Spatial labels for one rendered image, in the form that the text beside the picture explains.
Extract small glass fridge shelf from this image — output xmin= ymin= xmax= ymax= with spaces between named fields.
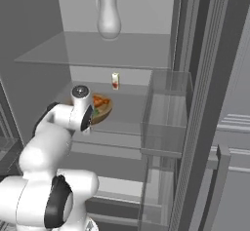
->
xmin=53 ymin=80 xmax=154 ymax=137

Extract brown wooden bowl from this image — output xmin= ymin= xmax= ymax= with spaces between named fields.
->
xmin=90 ymin=93 xmax=114 ymax=127

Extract orange chicken drumstick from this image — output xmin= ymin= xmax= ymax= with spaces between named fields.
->
xmin=92 ymin=94 xmax=111 ymax=109

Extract clear fridge door bin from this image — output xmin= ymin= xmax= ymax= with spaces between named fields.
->
xmin=136 ymin=156 xmax=184 ymax=231
xmin=139 ymin=69 xmax=195 ymax=160

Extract large glass fridge shelf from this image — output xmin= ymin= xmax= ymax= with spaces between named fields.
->
xmin=14 ymin=30 xmax=174 ymax=70

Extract grey fridge drawer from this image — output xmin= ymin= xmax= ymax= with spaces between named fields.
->
xmin=69 ymin=131 xmax=148 ymax=231

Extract grey fridge door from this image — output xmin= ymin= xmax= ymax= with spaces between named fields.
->
xmin=168 ymin=0 xmax=250 ymax=231

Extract small white drink carton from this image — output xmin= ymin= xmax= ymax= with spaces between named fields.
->
xmin=111 ymin=72 xmax=120 ymax=91

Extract clear glass pitcher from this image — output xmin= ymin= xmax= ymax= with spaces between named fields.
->
xmin=95 ymin=0 xmax=123 ymax=41

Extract grey bar handle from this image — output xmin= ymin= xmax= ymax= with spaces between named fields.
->
xmin=197 ymin=143 xmax=232 ymax=231

